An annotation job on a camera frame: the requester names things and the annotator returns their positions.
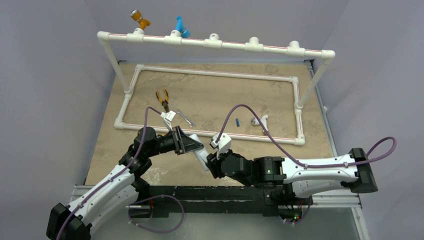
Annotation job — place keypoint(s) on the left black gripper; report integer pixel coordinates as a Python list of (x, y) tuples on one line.
[(182, 143)]

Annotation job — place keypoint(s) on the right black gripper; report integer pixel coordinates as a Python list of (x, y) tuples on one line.
[(216, 162)]

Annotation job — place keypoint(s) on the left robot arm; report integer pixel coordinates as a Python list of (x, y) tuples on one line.
[(82, 217)]

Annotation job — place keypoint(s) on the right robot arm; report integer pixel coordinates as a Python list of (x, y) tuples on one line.
[(350, 171)]

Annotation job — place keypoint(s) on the silver wrench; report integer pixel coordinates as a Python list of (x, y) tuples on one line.
[(191, 124)]

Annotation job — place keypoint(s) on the white plastic faucet tap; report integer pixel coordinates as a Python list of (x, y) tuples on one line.
[(261, 122)]

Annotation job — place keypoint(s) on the blue faucet nozzle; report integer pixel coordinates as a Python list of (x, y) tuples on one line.
[(180, 27)]

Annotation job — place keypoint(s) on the orange faucet nozzle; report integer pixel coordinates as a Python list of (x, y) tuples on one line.
[(138, 17)]

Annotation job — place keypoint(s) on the aluminium table frame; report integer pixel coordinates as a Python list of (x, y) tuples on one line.
[(222, 115)]

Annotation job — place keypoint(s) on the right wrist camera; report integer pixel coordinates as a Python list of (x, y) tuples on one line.
[(221, 143)]

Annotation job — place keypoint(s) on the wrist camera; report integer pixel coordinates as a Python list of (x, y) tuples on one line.
[(221, 143), (167, 119)]

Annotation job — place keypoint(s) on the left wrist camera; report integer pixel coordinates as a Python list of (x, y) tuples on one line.
[(167, 119)]

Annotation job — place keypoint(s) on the yellow handled pliers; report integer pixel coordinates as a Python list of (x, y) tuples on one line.
[(164, 101)]

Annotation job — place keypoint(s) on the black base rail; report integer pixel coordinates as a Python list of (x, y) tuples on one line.
[(164, 200)]

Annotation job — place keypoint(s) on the white PVC pipe frame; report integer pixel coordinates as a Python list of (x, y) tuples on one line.
[(213, 42)]

